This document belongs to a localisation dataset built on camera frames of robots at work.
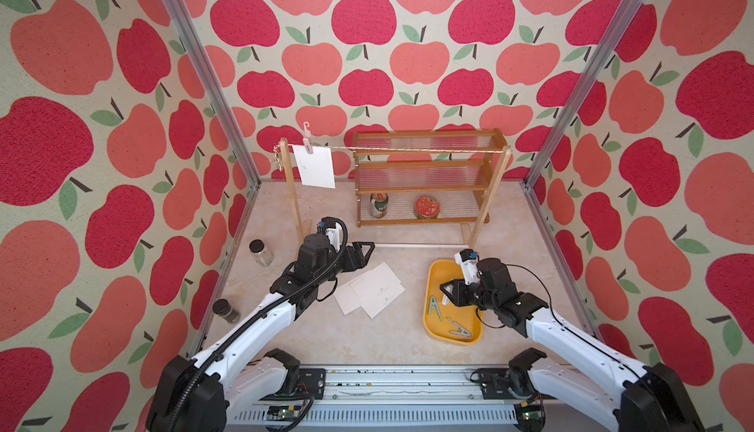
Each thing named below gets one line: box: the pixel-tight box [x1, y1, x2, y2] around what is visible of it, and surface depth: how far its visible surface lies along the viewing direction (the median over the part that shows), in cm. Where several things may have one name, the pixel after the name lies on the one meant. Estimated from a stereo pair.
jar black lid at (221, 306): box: [212, 298, 231, 316], surface depth 80 cm
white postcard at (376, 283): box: [349, 262, 402, 304], surface depth 95 cm
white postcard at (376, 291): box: [349, 270, 406, 320], surface depth 93 cm
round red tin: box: [414, 196, 441, 219], surface depth 110 cm
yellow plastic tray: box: [423, 258, 484, 346], surface depth 84 cm
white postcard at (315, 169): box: [292, 144, 336, 189], surface depth 74 cm
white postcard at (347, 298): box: [332, 283, 362, 316], surface depth 91 cm
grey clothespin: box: [447, 317, 473, 339], surface depth 84 cm
